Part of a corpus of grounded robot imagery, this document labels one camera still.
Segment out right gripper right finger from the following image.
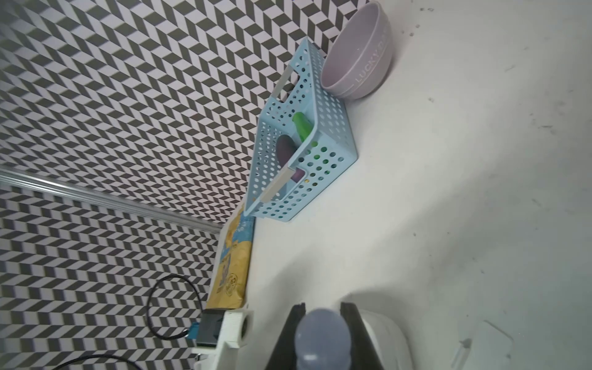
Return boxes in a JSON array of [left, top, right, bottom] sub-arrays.
[[340, 302, 384, 370]]

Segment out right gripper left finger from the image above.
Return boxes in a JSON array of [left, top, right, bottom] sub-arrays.
[[265, 303, 306, 370]]

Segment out white alarm clock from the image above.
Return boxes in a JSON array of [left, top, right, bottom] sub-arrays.
[[360, 309, 414, 370]]

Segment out yellow blue chips bag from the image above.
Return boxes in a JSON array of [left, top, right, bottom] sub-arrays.
[[206, 204, 255, 309]]

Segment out purple toy eggplant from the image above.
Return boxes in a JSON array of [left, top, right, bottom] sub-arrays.
[[275, 135, 305, 183]]

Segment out light blue plastic basket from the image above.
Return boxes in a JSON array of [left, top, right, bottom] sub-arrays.
[[244, 39, 358, 222]]

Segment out green toy cucumber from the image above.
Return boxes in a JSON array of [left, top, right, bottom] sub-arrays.
[[292, 112, 314, 150]]

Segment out lilac ceramic bowl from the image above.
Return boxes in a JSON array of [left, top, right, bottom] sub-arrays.
[[320, 2, 395, 100]]

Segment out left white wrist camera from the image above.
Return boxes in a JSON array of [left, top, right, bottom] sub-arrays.
[[186, 308, 253, 369]]

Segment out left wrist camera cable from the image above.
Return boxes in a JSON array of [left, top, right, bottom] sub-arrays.
[[50, 273, 204, 370]]

